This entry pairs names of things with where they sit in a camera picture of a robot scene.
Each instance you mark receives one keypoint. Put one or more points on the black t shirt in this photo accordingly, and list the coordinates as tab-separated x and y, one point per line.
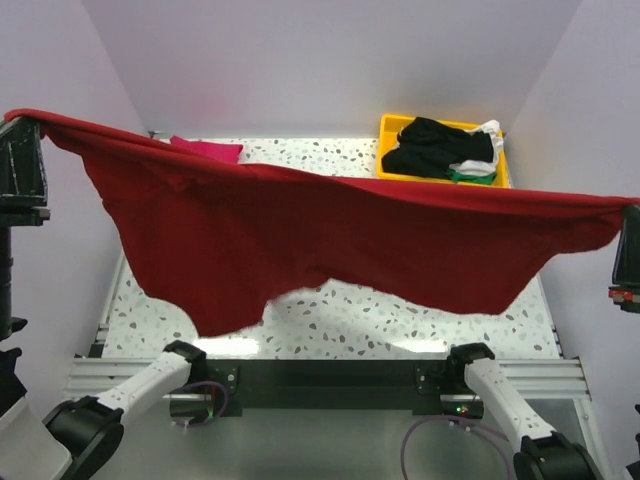
423	148

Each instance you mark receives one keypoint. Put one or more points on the white t shirt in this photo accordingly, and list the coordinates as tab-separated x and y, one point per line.
480	152

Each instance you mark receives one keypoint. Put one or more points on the aluminium frame rail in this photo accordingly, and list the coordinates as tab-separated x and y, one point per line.
109	360

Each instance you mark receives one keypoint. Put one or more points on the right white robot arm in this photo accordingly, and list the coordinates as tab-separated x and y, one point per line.
540	451

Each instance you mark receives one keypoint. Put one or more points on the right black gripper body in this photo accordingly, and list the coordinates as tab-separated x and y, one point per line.
628	291

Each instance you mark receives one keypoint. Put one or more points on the yellow plastic bin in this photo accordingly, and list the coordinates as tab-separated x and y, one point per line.
389	127

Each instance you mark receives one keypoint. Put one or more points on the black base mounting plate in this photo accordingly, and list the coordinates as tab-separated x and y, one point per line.
422	387

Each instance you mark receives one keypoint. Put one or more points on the green t shirt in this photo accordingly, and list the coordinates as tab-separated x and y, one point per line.
457	177

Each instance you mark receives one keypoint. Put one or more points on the dark red t shirt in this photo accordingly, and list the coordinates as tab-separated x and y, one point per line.
221	240

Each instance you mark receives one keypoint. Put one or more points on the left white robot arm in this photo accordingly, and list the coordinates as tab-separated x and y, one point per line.
79	436

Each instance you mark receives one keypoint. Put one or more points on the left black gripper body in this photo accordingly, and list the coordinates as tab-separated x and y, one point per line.
21	208

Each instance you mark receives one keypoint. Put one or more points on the folded pink t shirt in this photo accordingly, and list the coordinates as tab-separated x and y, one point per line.
228	153

